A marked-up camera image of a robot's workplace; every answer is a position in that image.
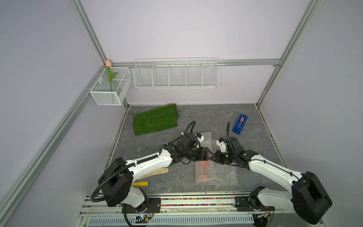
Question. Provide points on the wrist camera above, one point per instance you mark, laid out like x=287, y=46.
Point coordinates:
x=222, y=145
x=200, y=137

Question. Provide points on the yellow blue handled tool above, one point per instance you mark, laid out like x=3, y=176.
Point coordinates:
x=140, y=184

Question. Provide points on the red plastic wine glass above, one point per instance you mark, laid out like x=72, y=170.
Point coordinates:
x=204, y=176

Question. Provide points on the green artificial grass mat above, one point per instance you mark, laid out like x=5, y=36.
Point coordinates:
x=156, y=119

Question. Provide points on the white wire wall shelf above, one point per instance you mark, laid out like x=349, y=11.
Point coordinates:
x=176, y=73

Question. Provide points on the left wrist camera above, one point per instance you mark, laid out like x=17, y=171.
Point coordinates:
x=200, y=137

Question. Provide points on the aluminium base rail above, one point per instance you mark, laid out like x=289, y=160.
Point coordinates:
x=175, y=204

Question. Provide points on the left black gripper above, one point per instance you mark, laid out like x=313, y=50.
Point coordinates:
x=200, y=157

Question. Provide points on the blue tape dispenser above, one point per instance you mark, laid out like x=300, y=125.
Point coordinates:
x=241, y=121

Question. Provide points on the artificial pink tulip flower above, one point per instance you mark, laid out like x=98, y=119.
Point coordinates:
x=111, y=74

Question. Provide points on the clear bubble wrap sheet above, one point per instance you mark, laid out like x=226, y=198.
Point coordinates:
x=220, y=175

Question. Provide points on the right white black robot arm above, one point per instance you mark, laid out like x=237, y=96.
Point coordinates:
x=303, y=193

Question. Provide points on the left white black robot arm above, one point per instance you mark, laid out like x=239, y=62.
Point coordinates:
x=115, y=184

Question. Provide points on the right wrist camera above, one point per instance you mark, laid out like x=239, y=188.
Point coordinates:
x=222, y=145

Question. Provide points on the white mesh wall basket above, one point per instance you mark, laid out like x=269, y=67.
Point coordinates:
x=102, y=93

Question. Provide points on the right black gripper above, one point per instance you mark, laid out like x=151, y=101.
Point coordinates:
x=217, y=157

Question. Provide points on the cream work glove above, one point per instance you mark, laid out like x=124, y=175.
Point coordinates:
x=160, y=171

